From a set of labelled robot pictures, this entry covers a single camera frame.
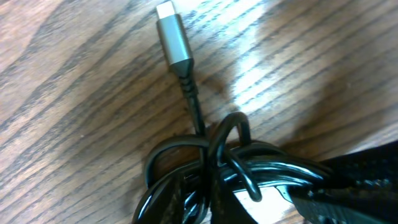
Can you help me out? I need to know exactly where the black glossy USB cable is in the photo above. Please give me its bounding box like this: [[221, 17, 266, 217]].
[[132, 111, 333, 224]]

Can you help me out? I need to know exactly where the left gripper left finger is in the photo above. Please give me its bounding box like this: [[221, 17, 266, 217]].
[[154, 175, 186, 224]]

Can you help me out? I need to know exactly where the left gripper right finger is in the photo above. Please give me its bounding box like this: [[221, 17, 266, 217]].
[[288, 141, 397, 223]]

